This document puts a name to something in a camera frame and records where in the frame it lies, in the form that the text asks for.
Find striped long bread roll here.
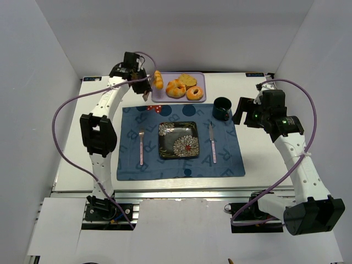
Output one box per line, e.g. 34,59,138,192
153,70,164,90

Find metal serving tongs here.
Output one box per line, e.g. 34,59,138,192
142,75,154,102

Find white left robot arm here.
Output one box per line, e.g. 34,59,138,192
80,52,153,200

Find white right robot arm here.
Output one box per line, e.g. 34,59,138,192
230,90,345,235

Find lavender bread tray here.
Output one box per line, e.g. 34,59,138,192
151,72,207,103

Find striped round croissant bread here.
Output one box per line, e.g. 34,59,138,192
166,79,186,98

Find brown sliced bread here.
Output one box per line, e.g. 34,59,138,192
178,73,197,90

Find dark green mug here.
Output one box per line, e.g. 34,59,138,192
212,97,232,121

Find blue letter-print placemat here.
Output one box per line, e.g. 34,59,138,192
117,104,245,181

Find glazed orange donut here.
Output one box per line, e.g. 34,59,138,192
186,86,204,101

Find black floral square plate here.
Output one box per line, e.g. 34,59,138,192
158,122,200,160

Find knife with pink handle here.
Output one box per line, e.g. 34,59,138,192
209,122,217,164

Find fork with pink handle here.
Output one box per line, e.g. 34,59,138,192
139,127,144,166

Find aluminium table edge rail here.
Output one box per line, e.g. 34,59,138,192
50,186,295,199

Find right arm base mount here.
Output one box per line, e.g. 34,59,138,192
224,202,284,234

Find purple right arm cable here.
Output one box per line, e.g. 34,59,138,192
230,78,317,227

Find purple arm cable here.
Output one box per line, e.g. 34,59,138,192
230,78,317,227
52,51,159,230

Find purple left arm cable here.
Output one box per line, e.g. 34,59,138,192
52,51,159,230

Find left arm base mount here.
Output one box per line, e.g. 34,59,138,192
81,196,139,231

